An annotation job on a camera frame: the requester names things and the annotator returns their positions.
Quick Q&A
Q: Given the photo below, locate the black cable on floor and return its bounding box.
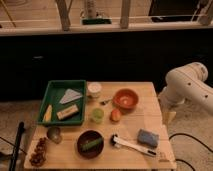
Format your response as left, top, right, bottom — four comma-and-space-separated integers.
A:
168, 132, 213, 171

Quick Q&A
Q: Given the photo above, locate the white dish brush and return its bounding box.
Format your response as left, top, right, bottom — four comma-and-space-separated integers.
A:
111, 134, 157, 157

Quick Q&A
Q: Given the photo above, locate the blue sponge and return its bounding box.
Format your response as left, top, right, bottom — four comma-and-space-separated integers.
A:
137, 129, 159, 148

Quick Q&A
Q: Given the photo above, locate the green cucumber stick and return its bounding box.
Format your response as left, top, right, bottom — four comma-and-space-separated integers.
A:
82, 138, 103, 151

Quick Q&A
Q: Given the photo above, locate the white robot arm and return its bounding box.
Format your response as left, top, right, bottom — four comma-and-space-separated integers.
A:
158, 62, 213, 125

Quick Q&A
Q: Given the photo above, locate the red bowl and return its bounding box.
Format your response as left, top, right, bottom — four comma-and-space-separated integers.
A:
113, 88, 139, 110

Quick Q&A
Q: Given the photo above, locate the tan wooden block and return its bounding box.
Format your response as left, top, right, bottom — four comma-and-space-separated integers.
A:
57, 104, 79, 120

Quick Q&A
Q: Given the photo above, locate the green base stand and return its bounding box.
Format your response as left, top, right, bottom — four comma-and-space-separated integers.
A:
82, 18, 112, 25

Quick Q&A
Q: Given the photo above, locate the dark brown bowl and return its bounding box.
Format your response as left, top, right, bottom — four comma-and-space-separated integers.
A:
77, 130, 104, 159

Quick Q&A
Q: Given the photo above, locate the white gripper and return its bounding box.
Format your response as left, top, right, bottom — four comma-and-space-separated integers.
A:
158, 87, 184, 125

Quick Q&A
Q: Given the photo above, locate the black pole left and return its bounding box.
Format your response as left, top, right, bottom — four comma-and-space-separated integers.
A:
9, 122, 25, 171

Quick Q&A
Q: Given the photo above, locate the white cup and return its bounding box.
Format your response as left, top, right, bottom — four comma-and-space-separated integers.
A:
87, 82, 102, 98

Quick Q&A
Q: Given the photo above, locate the grey metal cup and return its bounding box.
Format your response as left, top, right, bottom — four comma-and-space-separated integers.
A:
47, 127, 62, 144

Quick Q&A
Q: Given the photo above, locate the grey triangular cloth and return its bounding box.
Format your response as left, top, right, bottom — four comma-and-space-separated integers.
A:
60, 89, 82, 104

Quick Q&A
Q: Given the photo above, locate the green small cup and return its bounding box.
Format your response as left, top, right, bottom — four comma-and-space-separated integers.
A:
91, 108, 104, 123

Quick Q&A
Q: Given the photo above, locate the orange fruit toy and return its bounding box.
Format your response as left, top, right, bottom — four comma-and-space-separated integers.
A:
110, 108, 121, 122

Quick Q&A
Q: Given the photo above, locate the yellow corn cob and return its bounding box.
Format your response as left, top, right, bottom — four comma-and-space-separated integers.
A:
43, 105, 52, 122

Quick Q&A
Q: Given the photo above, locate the small dark metal clip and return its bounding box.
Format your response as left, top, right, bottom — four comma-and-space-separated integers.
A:
100, 98, 112, 105

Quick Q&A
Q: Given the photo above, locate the green plastic tray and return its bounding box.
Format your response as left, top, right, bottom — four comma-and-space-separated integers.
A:
37, 80, 86, 126

